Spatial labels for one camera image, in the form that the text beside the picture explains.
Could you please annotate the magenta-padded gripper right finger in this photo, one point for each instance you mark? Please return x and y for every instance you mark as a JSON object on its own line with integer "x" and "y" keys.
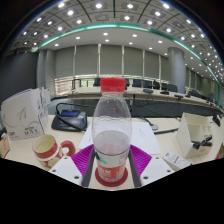
{"x": 156, "y": 168}

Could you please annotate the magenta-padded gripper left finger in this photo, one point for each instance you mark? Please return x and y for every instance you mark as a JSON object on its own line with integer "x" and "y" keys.
{"x": 66, "y": 168}

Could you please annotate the white printed card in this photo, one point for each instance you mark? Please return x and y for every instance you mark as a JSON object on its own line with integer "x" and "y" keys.
{"x": 176, "y": 160}

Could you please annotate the red and white mug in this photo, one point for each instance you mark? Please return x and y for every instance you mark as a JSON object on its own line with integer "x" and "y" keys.
{"x": 46, "y": 150}

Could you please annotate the white paper sheet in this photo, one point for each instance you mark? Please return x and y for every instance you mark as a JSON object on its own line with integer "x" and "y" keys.
{"x": 143, "y": 136}

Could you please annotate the flat round red coaster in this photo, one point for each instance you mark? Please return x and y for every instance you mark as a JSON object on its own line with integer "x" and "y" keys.
{"x": 100, "y": 179}

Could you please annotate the black pen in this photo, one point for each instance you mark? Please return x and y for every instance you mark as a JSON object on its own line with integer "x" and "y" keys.
{"x": 166, "y": 131}

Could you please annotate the white desk organizer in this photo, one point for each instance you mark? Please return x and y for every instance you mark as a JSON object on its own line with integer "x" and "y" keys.
{"x": 191, "y": 131}

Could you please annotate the clear red-capped drink bottle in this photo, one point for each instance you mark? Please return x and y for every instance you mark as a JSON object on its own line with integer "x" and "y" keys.
{"x": 111, "y": 133}

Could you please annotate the brown cardboard item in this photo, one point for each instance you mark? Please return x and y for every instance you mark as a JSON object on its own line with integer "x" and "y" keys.
{"x": 4, "y": 145}

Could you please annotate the white cardboard box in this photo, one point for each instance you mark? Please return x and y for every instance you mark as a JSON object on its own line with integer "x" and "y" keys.
{"x": 25, "y": 115}

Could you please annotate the long curved conference desk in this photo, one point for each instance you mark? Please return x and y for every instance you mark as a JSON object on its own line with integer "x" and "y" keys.
{"x": 150, "y": 96}

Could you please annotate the row of black chairs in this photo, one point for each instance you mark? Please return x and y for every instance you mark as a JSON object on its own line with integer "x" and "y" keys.
{"x": 146, "y": 83}

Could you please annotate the group of ceiling lights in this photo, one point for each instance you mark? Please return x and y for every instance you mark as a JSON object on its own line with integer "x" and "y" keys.
{"x": 113, "y": 20}

